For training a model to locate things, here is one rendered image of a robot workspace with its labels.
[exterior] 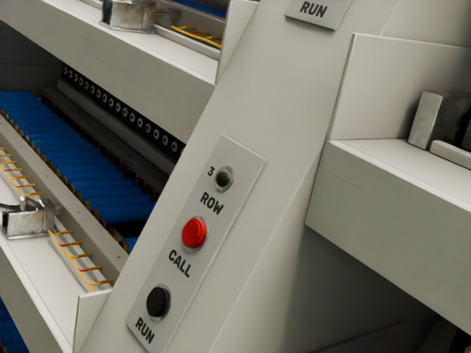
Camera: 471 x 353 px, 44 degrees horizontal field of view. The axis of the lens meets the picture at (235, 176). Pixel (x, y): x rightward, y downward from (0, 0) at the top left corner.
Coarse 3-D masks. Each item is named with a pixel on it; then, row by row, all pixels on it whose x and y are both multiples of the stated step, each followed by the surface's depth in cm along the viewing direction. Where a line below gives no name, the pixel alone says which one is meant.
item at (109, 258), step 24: (0, 120) 70; (0, 144) 67; (24, 144) 64; (24, 168) 60; (48, 168) 59; (48, 192) 55; (72, 216) 50; (96, 240) 47; (72, 264) 46; (96, 264) 47; (120, 264) 44
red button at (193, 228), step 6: (192, 222) 32; (198, 222) 31; (186, 228) 32; (192, 228) 31; (198, 228) 31; (204, 228) 31; (186, 234) 32; (192, 234) 31; (198, 234) 31; (204, 234) 31; (186, 240) 31; (192, 240) 31; (198, 240) 31; (186, 246) 31; (192, 246) 31
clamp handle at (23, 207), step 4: (20, 200) 50; (24, 200) 49; (0, 204) 49; (4, 204) 49; (20, 204) 50; (24, 204) 50; (0, 208) 48; (4, 208) 49; (8, 208) 49; (12, 208) 49; (16, 208) 50; (20, 208) 50; (24, 208) 50; (8, 212) 49; (12, 212) 49
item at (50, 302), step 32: (0, 64) 86; (128, 128) 71; (0, 160) 65; (160, 160) 65; (0, 192) 57; (0, 256) 48; (32, 256) 47; (64, 256) 48; (0, 288) 49; (32, 288) 43; (64, 288) 44; (96, 288) 45; (32, 320) 42; (64, 320) 40; (32, 352) 43; (64, 352) 37
